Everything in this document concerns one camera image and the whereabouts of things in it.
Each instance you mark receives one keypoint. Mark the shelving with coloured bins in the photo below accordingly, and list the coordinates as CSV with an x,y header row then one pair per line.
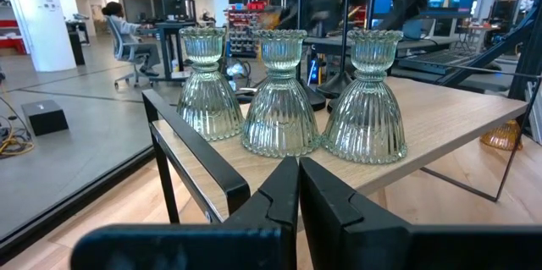
x,y
243,29

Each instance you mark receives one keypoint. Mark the grey office chair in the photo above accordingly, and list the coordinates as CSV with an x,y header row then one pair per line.
x,y
123,56

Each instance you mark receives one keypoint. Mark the black diagonal frame strut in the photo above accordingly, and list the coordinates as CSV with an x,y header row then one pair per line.
x,y
487,50

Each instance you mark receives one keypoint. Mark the amber glass candle holder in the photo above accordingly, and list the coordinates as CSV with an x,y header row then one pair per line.
x,y
501,136
269,20

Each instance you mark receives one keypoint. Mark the grey laptop black keyboard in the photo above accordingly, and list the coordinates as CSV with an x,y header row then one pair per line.
x,y
440,59

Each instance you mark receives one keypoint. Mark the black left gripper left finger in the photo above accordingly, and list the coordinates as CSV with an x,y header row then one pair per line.
x,y
190,246

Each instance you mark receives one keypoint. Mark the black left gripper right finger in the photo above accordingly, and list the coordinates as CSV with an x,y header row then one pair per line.
x,y
381,249

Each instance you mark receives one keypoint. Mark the person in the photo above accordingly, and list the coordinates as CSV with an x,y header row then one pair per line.
x,y
125,33

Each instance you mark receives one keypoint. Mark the black office desk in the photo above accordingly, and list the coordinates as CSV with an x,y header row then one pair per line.
x,y
169,29

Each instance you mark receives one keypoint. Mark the wooden shelf riser black legs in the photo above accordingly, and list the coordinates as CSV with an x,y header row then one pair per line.
x,y
444,113

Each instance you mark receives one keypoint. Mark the black floor box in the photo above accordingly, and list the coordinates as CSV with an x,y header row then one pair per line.
x,y
44,117

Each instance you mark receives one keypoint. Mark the black desk monitor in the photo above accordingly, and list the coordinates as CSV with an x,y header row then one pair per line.
x,y
173,1

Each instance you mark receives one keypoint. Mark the black metal table frame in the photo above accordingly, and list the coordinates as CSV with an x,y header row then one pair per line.
x,y
63,215

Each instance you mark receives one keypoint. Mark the clear glass flask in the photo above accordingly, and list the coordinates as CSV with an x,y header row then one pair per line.
x,y
209,105

